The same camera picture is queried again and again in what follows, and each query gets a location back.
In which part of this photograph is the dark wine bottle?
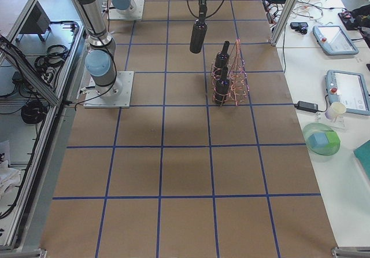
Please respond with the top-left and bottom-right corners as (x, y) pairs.
(214, 40), (230, 69)
(190, 19), (208, 54)

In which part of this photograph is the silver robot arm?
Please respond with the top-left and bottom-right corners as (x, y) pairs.
(72, 0), (131, 98)

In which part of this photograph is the dark wine bottle in basket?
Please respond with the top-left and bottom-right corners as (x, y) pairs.
(214, 40), (230, 69)

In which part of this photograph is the blue teach pendant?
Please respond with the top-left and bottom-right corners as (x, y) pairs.
(312, 25), (359, 56)
(325, 70), (369, 116)

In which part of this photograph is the black power adapter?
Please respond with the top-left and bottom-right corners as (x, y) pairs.
(294, 101), (319, 113)

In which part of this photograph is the white paper cup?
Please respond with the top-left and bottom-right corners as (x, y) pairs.
(325, 102), (346, 121)

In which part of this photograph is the green bowl with blocks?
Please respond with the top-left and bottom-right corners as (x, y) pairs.
(302, 123), (341, 156)

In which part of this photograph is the black braided cable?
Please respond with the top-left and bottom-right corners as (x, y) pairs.
(186, 0), (228, 20)

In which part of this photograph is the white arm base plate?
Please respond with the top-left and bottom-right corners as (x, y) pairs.
(108, 0), (145, 21)
(83, 71), (134, 108)

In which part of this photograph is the aluminium frame post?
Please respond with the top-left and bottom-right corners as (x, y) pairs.
(270, 0), (297, 46)

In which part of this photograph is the copper wire wine basket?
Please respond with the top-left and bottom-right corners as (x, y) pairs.
(211, 39), (249, 106)

